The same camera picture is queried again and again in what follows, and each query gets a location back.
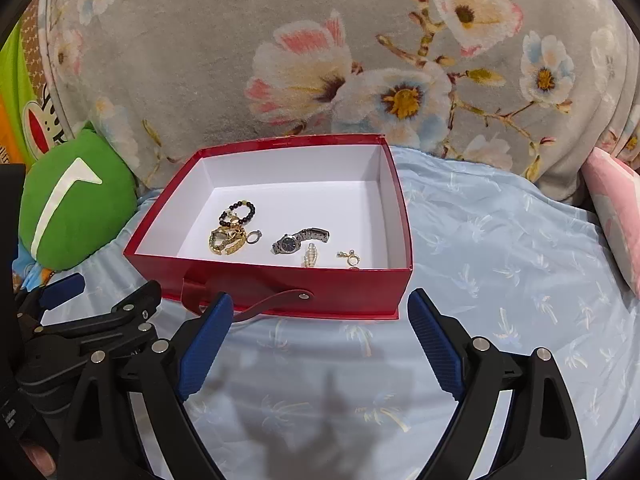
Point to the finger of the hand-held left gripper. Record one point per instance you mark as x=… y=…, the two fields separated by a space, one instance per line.
x=125 y=312
x=62 y=291

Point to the pink plush pillow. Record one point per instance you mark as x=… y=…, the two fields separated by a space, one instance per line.
x=615 y=200

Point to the green plush pillow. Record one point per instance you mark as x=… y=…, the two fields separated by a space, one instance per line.
x=75 y=200

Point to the person's left hand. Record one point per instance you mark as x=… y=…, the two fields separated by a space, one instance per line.
x=42 y=460

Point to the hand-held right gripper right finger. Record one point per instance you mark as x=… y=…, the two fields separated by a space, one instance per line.
x=435 y=350

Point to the colourful cartoon printed cloth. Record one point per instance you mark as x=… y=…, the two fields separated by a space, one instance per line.
x=15 y=85

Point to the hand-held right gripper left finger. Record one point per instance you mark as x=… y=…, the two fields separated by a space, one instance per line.
x=205 y=350

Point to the light blue palm-print sheet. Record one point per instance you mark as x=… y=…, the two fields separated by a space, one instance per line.
x=500 y=285

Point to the grey floral blanket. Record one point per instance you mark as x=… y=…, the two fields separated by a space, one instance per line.
x=200 y=60

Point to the gold pearl drop earring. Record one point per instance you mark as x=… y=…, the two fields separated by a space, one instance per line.
x=341 y=254

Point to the silver wristwatch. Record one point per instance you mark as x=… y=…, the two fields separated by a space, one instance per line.
x=289 y=244

